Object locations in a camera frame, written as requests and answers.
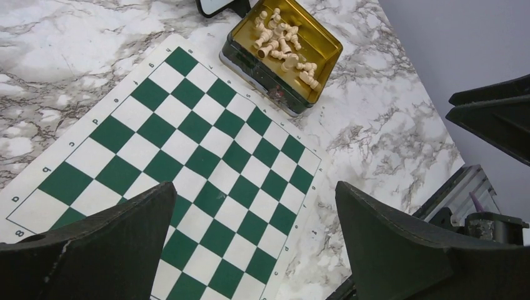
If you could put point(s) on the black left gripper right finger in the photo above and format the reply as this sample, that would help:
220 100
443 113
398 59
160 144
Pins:
394 255

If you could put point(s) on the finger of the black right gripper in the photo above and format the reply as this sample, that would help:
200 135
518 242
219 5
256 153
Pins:
498 114

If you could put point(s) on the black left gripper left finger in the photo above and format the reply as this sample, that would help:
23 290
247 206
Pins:
113 254

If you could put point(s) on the green white chess mat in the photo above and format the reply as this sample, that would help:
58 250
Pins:
244 175

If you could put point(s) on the white chess piece in tin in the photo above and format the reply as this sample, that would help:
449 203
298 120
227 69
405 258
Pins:
310 81

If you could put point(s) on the gold tin with white pieces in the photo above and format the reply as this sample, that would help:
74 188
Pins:
304 45

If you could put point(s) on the white chess piece lying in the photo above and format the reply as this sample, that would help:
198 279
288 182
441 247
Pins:
262 52

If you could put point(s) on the white pawn in tin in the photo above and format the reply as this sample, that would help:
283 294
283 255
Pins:
259 21

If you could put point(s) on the small whiteboard with stand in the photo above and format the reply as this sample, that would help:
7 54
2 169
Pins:
210 8

